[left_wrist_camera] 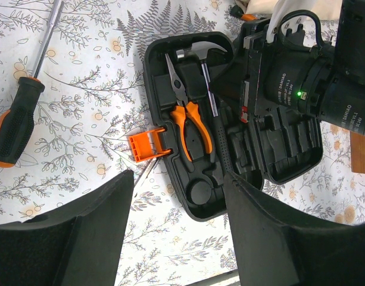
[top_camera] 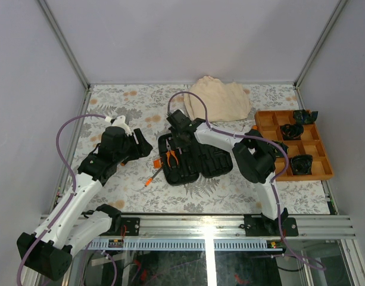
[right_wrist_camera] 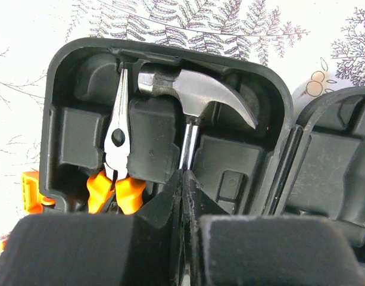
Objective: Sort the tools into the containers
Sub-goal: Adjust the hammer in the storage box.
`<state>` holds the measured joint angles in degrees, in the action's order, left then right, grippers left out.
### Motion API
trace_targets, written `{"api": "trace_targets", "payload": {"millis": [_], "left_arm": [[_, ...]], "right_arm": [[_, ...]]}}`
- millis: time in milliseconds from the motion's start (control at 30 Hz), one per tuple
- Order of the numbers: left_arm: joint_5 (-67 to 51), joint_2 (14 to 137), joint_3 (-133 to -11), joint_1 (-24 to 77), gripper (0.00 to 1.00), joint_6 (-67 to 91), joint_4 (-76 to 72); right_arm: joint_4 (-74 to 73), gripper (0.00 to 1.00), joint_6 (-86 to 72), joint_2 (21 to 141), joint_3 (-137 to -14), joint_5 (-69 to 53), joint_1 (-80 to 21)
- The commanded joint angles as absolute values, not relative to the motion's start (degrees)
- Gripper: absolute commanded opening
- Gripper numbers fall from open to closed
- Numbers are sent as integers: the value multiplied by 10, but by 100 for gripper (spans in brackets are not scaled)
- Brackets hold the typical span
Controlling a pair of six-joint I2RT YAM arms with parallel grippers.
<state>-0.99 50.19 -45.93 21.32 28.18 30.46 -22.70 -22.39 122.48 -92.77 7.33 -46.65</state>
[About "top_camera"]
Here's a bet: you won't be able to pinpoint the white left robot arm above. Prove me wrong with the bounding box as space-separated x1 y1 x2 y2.
17 126 152 281

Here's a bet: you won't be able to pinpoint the floral table mat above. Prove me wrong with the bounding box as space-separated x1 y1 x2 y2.
72 84 330 215

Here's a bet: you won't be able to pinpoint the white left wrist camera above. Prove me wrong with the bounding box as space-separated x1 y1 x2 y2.
105 116 132 136

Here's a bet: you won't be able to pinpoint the orange utility knife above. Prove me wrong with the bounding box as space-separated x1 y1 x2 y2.
145 167 163 186

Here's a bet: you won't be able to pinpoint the orange black needle-nose pliers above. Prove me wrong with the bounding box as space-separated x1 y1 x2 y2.
166 139 179 169

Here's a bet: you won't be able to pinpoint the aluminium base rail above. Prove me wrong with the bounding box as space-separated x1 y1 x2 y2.
39 213 355 251

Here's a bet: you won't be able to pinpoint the dark green tool case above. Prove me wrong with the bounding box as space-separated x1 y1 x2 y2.
154 133 233 186

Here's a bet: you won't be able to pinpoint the dark tape roll top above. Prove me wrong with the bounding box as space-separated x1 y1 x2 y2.
293 109 319 125

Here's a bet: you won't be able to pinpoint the dark tape roll bottom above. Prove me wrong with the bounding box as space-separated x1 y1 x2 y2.
290 154 313 175

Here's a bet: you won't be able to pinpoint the orange compartment tray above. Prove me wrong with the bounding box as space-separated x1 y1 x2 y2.
255 110 333 182

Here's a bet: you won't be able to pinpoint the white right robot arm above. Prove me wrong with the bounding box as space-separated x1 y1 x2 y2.
167 110 288 235

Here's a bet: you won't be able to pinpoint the dark tape roll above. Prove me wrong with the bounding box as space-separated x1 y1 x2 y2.
280 124 304 141
290 154 313 175
272 141 289 158
293 109 319 125

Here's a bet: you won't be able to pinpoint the cream cloth bag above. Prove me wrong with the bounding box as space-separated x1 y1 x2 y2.
184 76 251 122

